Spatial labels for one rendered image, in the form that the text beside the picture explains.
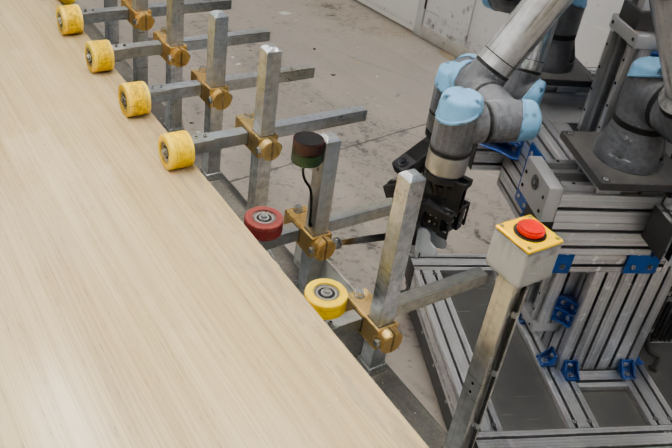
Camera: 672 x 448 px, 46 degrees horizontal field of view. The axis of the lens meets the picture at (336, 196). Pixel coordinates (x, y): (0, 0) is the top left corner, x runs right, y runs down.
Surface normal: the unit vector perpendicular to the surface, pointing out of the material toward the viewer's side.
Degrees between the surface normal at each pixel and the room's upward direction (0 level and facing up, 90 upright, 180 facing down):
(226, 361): 0
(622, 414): 0
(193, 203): 0
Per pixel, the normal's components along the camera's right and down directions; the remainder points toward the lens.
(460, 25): -0.77, 0.26
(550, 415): 0.13, -0.82
